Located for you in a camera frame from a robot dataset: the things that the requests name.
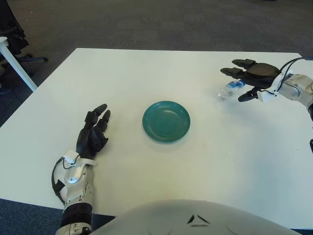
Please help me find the white side table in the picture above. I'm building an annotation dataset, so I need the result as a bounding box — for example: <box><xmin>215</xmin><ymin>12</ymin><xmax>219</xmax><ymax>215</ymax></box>
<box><xmin>0</xmin><ymin>36</ymin><xmax>38</xmax><ymax>93</ymax></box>

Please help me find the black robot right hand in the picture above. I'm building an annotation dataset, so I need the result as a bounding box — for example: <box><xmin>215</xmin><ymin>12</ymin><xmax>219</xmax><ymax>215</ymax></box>
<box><xmin>220</xmin><ymin>58</ymin><xmax>282</xmax><ymax>102</ymax></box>

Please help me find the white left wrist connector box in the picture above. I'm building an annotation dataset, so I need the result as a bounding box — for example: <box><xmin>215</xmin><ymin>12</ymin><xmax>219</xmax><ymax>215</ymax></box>
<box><xmin>64</xmin><ymin>150</ymin><xmax>80</xmax><ymax>166</ymax></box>

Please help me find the white right wrist connector box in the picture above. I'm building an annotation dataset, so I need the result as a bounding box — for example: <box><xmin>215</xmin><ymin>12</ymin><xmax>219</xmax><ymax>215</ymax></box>
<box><xmin>259</xmin><ymin>90</ymin><xmax>279</xmax><ymax>103</ymax></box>

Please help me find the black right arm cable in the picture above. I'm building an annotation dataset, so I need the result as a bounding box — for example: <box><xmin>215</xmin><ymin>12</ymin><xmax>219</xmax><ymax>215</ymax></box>
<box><xmin>266</xmin><ymin>56</ymin><xmax>313</xmax><ymax>95</ymax></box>

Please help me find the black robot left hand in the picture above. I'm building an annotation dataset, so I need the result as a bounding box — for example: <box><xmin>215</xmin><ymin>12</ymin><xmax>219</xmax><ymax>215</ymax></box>
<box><xmin>76</xmin><ymin>103</ymin><xmax>112</xmax><ymax>159</ymax></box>

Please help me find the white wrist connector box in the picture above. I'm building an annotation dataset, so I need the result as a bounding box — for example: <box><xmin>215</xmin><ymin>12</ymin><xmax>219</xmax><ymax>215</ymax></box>
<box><xmin>259</xmin><ymin>90</ymin><xmax>279</xmax><ymax>103</ymax></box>
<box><xmin>64</xmin><ymin>150</ymin><xmax>80</xmax><ymax>166</ymax></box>

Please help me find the grey robot torso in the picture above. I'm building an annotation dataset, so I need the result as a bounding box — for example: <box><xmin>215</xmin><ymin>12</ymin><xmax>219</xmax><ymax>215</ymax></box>
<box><xmin>89</xmin><ymin>199</ymin><xmax>293</xmax><ymax>235</ymax></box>

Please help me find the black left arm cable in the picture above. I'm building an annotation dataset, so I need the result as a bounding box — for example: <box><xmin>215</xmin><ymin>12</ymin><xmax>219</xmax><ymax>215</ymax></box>
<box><xmin>51</xmin><ymin>158</ymin><xmax>68</xmax><ymax>204</ymax></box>

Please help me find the clear bottle with blue cap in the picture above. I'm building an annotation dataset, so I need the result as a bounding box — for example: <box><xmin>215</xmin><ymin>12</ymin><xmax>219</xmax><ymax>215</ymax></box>
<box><xmin>217</xmin><ymin>80</ymin><xmax>246</xmax><ymax>102</ymax></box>

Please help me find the green round plate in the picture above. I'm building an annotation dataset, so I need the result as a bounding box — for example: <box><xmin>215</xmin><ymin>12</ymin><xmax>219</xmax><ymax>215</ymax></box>
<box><xmin>142</xmin><ymin>100</ymin><xmax>191</xmax><ymax>144</ymax></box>

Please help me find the black office chair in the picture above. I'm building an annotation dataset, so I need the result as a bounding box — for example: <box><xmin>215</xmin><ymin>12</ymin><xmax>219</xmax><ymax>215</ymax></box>
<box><xmin>0</xmin><ymin>0</ymin><xmax>49</xmax><ymax>79</ymax></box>

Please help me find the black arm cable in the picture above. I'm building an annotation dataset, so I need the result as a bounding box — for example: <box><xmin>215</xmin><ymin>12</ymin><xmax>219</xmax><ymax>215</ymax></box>
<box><xmin>51</xmin><ymin>158</ymin><xmax>68</xmax><ymax>204</ymax></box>
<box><xmin>266</xmin><ymin>56</ymin><xmax>313</xmax><ymax>95</ymax></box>

